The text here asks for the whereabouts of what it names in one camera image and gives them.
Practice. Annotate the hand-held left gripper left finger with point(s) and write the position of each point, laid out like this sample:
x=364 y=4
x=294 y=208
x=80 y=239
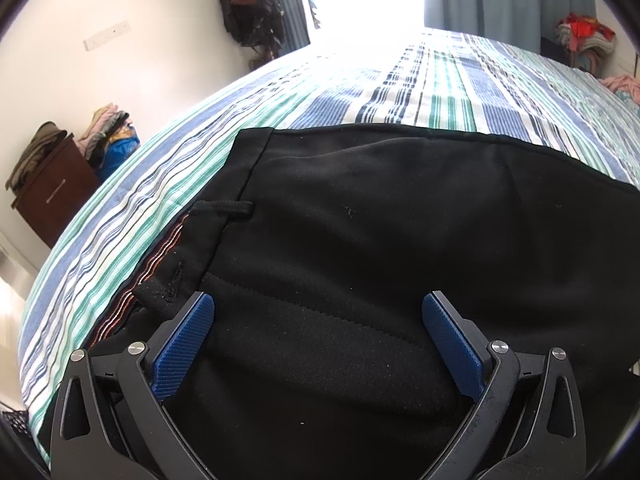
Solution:
x=185 y=345

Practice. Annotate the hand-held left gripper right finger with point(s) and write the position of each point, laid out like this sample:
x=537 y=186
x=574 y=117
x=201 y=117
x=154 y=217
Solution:
x=450 y=340

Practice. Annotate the black pants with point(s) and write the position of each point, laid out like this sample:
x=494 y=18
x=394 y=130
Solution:
x=350 y=240

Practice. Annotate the striped bed sheet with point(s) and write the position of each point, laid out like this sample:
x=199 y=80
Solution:
x=150 y=185

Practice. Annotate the dark patterned cloth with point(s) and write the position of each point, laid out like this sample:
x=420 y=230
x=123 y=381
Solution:
x=15 y=422

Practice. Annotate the dark wooden cabinet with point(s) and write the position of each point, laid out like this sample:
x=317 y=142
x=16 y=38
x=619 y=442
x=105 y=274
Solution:
x=55 y=195

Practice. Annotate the blue bag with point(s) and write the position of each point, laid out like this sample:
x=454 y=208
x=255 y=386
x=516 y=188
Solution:
x=117 y=152

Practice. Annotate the pile of folded clothes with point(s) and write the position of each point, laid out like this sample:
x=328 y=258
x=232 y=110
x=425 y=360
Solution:
x=102 y=125

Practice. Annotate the olive cloth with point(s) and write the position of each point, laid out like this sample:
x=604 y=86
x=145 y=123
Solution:
x=37 y=150

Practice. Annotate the pink cloth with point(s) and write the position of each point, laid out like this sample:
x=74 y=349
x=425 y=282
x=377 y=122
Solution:
x=622 y=87

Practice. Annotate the pile of colourful clothes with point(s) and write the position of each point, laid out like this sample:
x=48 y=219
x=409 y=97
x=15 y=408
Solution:
x=585 y=30

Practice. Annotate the dark hanging bags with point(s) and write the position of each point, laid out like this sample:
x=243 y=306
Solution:
x=250 y=10

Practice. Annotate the narrow blue-grey curtain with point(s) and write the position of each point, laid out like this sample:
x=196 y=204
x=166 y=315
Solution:
x=292 y=10

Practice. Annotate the white wall socket strip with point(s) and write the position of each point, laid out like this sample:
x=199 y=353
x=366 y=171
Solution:
x=106 y=35

